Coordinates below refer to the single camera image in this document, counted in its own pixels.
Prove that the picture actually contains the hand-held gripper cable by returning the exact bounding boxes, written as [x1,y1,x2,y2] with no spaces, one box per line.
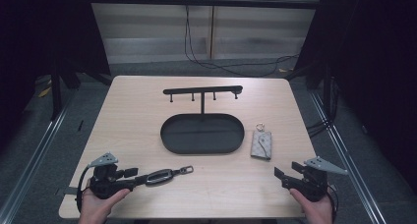
[327,184,339,224]
[75,164,96,214]

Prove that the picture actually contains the bundle of black floor cables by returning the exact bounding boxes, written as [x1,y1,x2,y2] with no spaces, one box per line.
[306,118,332,140]

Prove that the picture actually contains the metal floor rail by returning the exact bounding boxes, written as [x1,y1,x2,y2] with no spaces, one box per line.
[0,95,75,224]
[309,91,389,224]

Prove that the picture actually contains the black curtain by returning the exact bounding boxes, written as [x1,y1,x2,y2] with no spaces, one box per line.
[288,0,417,193]
[0,0,112,153]

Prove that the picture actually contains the grey patterned key pouch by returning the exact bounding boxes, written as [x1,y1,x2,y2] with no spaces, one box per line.
[250,122,272,161]

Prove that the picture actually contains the black horizontal frame bar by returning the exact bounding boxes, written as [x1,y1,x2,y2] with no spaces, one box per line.
[88,0,325,10]

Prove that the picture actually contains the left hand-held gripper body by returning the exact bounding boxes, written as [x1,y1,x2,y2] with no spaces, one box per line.
[88,151,136,200]

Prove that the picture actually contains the left hand-held gripper cable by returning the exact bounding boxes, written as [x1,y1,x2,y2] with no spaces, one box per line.
[75,164,96,214]

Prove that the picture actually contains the person's left hand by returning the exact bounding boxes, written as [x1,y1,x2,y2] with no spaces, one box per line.
[78,188,132,224]

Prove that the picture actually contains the black key rack with tray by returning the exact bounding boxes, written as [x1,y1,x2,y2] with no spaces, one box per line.
[159,84,246,155]

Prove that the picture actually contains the black wall cable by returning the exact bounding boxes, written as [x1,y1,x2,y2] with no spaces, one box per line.
[183,4,300,79]

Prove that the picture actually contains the person's right hand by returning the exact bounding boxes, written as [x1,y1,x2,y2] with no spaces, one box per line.
[289,188,334,224]

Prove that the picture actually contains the black metal stand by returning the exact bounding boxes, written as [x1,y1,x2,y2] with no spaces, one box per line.
[49,61,64,122]

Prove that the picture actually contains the black car key with carabiner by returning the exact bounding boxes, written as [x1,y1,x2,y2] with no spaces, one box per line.
[145,165,195,187]

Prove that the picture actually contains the right hand-held gripper cable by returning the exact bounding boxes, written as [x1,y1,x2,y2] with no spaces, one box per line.
[327,184,339,224]

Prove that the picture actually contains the yellow tape scrap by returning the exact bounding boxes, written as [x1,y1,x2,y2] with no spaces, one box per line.
[37,85,52,98]

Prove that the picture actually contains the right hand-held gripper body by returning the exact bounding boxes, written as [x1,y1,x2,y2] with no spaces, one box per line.
[288,155,349,203]

